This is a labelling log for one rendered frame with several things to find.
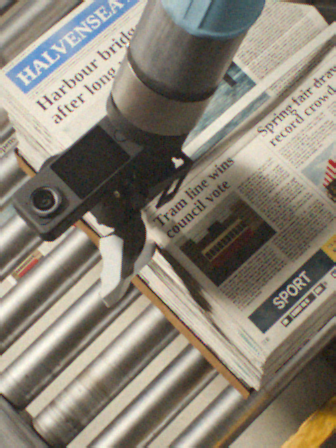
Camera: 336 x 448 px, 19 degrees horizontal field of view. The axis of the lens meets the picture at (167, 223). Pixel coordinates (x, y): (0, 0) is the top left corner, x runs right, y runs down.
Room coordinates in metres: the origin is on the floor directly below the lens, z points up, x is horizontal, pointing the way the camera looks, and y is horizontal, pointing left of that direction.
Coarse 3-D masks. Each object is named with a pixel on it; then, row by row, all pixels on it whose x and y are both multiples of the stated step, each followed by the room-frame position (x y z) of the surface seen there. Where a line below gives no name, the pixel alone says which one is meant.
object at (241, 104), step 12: (324, 36) 0.40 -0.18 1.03; (312, 48) 0.39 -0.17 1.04; (288, 60) 0.38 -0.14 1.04; (300, 60) 0.38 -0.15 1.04; (276, 72) 0.37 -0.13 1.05; (264, 84) 0.36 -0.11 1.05; (252, 96) 0.34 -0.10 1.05; (240, 108) 0.33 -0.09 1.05; (216, 120) 0.33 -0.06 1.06; (228, 120) 0.32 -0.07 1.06; (204, 132) 0.32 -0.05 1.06; (216, 132) 0.31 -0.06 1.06; (192, 144) 0.31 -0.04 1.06; (204, 144) 0.31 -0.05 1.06
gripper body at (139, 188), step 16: (112, 112) 0.29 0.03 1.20; (128, 128) 0.28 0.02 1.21; (144, 144) 0.26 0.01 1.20; (160, 144) 0.26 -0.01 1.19; (176, 144) 0.26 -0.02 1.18; (160, 160) 0.27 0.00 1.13; (128, 176) 0.26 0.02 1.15; (144, 176) 0.26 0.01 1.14; (160, 176) 0.26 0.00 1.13; (176, 176) 0.26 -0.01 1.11; (112, 192) 0.25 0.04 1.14; (128, 192) 0.24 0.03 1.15; (144, 192) 0.25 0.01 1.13; (176, 192) 0.26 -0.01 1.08; (96, 208) 0.24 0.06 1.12; (112, 208) 0.24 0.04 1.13; (128, 208) 0.23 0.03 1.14; (112, 224) 0.23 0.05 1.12
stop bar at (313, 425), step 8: (328, 400) 0.07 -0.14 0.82; (320, 408) 0.07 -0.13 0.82; (328, 408) 0.06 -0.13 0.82; (312, 416) 0.06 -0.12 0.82; (320, 416) 0.06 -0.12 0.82; (328, 416) 0.06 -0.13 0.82; (304, 424) 0.05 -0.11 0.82; (312, 424) 0.05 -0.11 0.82; (320, 424) 0.05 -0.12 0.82; (328, 424) 0.05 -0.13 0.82; (296, 432) 0.05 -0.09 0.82; (304, 432) 0.04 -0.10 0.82; (312, 432) 0.04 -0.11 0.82; (320, 432) 0.04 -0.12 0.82; (328, 432) 0.04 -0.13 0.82; (288, 440) 0.04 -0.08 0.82; (296, 440) 0.04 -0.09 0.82; (304, 440) 0.04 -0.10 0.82; (312, 440) 0.03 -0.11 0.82; (320, 440) 0.03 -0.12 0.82
